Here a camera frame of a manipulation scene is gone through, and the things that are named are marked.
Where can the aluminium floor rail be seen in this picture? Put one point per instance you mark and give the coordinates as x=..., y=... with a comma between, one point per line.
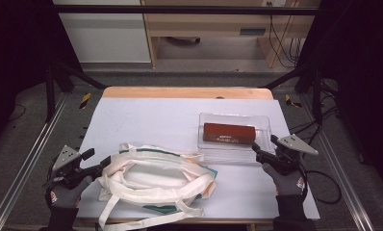
x=337, y=166
x=22, y=160

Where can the red-brown rectangular box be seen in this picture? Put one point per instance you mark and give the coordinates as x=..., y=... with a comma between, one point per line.
x=228, y=133

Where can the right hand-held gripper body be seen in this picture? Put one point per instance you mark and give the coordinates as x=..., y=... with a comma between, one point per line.
x=287, y=154

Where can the light wooden desk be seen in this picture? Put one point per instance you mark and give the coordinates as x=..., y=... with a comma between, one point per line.
x=212, y=25

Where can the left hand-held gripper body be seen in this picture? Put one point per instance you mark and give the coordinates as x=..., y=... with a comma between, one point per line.
x=67, y=168

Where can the white cabinet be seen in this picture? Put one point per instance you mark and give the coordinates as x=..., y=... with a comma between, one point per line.
x=106, y=35

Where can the wooden table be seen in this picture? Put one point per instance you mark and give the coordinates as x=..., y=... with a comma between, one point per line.
x=186, y=93

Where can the black metal stand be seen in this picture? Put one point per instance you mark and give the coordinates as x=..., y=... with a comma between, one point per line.
x=305, y=86
x=56, y=83

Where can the person's left hand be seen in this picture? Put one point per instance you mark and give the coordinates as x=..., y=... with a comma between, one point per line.
x=66, y=197

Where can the person's right hand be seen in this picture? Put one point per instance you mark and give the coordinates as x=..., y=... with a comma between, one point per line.
x=287, y=183

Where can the black frame bar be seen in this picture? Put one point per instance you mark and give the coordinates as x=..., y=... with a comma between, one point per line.
x=186, y=9

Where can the white canvas tote bag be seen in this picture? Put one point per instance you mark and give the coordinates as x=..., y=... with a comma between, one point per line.
x=154, y=183

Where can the white table sheet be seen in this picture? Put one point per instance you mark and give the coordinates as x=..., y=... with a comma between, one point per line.
x=154, y=122

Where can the clear plastic container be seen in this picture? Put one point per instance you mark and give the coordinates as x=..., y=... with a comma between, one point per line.
x=234, y=138

